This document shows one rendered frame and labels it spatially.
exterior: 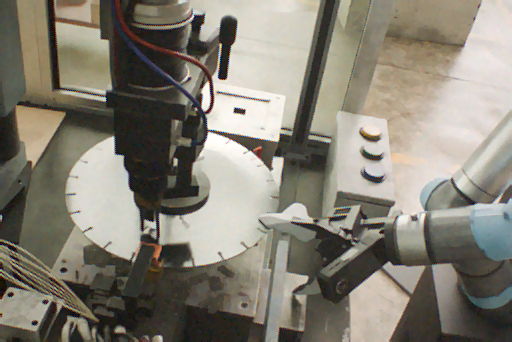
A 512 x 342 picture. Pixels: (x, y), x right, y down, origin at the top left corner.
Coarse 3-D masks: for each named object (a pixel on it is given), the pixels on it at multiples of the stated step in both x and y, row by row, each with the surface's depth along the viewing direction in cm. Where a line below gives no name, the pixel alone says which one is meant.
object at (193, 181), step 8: (184, 168) 76; (192, 168) 77; (176, 176) 77; (184, 176) 77; (192, 176) 79; (176, 184) 78; (184, 184) 77; (192, 184) 78; (168, 192) 77; (176, 192) 78; (184, 192) 78; (192, 192) 79; (160, 208) 81; (144, 216) 79; (152, 216) 79
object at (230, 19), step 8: (224, 16) 62; (232, 16) 62; (224, 24) 62; (232, 24) 62; (224, 32) 63; (232, 32) 63; (224, 40) 63; (232, 40) 64; (224, 48) 64; (224, 56) 65; (224, 64) 66; (224, 72) 66
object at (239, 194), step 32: (96, 160) 91; (224, 160) 96; (256, 160) 97; (96, 192) 85; (128, 192) 86; (224, 192) 90; (256, 192) 91; (96, 224) 80; (128, 224) 81; (160, 224) 82; (192, 224) 83; (224, 224) 84; (256, 224) 85; (128, 256) 77; (160, 256) 77; (192, 256) 78; (224, 256) 79
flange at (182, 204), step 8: (200, 168) 92; (200, 176) 90; (200, 184) 89; (208, 184) 89; (200, 192) 87; (208, 192) 88; (168, 200) 85; (176, 200) 85; (184, 200) 85; (192, 200) 86; (200, 200) 86; (168, 208) 84; (176, 208) 84; (184, 208) 85; (192, 208) 86
